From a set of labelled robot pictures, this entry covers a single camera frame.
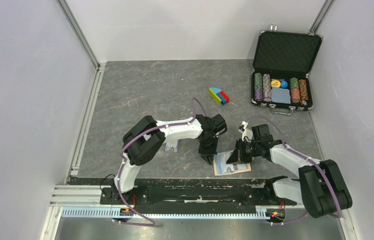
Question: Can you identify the blue dealer chip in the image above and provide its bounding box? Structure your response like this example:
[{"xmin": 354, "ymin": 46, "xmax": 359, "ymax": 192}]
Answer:
[{"xmin": 280, "ymin": 79, "xmax": 289, "ymax": 89}]

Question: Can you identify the yellow dealer chip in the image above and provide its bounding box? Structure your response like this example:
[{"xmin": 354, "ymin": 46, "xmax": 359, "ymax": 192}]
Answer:
[{"xmin": 271, "ymin": 79, "xmax": 281, "ymax": 88}]

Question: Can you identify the green purple chip stack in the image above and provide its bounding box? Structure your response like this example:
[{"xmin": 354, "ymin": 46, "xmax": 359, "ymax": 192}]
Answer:
[{"xmin": 254, "ymin": 72, "xmax": 263, "ymax": 101}]

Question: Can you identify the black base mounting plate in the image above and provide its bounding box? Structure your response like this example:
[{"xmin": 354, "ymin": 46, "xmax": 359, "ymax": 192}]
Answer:
[{"xmin": 100, "ymin": 178, "xmax": 296, "ymax": 214}]

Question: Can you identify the orange brown chip stack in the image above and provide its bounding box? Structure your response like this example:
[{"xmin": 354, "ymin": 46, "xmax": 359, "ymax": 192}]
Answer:
[{"xmin": 298, "ymin": 79, "xmax": 309, "ymax": 106}]

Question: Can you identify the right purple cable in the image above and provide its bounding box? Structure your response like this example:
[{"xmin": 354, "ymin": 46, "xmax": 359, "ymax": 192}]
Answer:
[{"xmin": 244, "ymin": 115, "xmax": 343, "ymax": 226}]

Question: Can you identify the colourful toy brick block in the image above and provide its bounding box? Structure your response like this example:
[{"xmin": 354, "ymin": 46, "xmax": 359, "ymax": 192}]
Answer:
[{"xmin": 209, "ymin": 87, "xmax": 230, "ymax": 106}]

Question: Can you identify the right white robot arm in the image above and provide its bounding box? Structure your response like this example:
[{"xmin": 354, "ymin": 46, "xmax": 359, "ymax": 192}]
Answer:
[{"xmin": 226, "ymin": 121, "xmax": 353, "ymax": 218}]

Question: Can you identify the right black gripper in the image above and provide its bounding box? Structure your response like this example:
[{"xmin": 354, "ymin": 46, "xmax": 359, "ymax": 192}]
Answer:
[{"xmin": 226, "ymin": 138, "xmax": 260, "ymax": 165}]

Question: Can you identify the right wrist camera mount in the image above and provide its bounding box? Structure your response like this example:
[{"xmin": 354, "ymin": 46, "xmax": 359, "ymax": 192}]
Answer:
[{"xmin": 239, "ymin": 121, "xmax": 253, "ymax": 142}]

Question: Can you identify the beige card holder wallet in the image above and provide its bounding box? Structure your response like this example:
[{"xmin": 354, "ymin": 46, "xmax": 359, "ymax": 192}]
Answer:
[{"xmin": 213, "ymin": 150, "xmax": 252, "ymax": 176}]

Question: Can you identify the green red chip stack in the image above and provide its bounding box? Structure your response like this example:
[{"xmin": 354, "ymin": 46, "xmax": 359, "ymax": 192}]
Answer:
[{"xmin": 290, "ymin": 77, "xmax": 300, "ymax": 104}]

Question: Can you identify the blue playing card deck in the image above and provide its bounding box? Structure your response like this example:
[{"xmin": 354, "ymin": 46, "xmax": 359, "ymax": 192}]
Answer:
[{"xmin": 271, "ymin": 87, "xmax": 291, "ymax": 104}]

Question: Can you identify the grey pink chip stack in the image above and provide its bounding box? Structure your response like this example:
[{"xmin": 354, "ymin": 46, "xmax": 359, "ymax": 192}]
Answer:
[{"xmin": 262, "ymin": 74, "xmax": 271, "ymax": 102}]

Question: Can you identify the black poker chip case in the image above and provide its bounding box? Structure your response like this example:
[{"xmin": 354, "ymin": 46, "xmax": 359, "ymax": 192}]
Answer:
[{"xmin": 251, "ymin": 30, "xmax": 322, "ymax": 112}]

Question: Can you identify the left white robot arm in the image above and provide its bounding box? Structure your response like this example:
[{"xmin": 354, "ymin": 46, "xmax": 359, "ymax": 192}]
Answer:
[{"xmin": 112, "ymin": 114, "xmax": 227, "ymax": 204}]

